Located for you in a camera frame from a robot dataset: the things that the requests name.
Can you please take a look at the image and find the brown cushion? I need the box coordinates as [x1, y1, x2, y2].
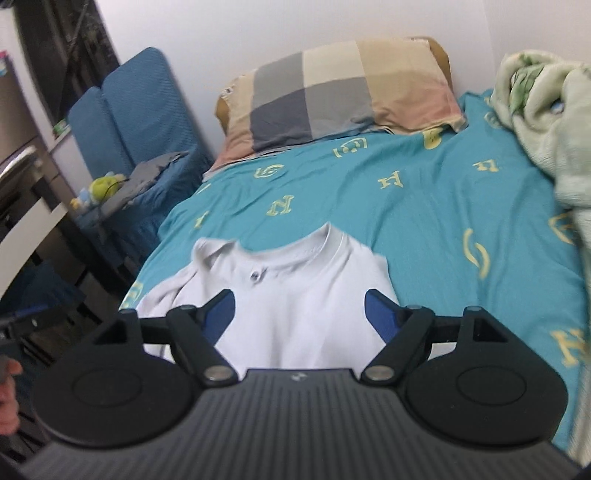
[215, 36, 459, 137]

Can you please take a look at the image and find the white desk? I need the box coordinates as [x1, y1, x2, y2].
[0, 175, 93, 305]

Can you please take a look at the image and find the teal printed bed sheet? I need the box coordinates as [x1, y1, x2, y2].
[117, 88, 591, 455]

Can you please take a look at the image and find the checkered pillow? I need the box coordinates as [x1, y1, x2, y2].
[213, 38, 468, 169]

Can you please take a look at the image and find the person's left hand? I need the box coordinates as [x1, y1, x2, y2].
[0, 360, 24, 435]

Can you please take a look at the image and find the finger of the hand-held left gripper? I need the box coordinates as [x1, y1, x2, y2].
[0, 305, 51, 343]

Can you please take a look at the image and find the brown cabinet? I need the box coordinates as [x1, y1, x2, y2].
[0, 48, 51, 160]

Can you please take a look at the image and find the grey cloth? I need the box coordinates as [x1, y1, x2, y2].
[99, 151, 191, 216]

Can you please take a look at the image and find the white t-shirt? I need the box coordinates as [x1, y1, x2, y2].
[136, 222, 400, 370]

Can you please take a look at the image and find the small blue plush toy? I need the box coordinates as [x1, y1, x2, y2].
[69, 187, 99, 212]

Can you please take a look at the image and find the grey flat object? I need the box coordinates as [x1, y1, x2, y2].
[0, 145, 41, 197]

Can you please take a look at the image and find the dark window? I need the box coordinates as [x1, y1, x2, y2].
[14, 0, 122, 122]

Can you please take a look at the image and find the green fleece blanket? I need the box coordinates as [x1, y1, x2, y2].
[489, 48, 591, 216]

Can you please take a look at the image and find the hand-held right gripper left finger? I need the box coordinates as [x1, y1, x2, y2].
[95, 288, 241, 387]

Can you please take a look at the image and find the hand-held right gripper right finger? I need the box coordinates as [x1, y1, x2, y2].
[361, 288, 509, 387]

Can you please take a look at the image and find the blue covered chair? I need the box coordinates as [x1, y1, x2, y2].
[68, 88, 136, 185]
[76, 46, 214, 264]
[0, 261, 90, 333]

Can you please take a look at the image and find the yellow-green plush toy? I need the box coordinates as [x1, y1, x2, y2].
[89, 172, 127, 203]

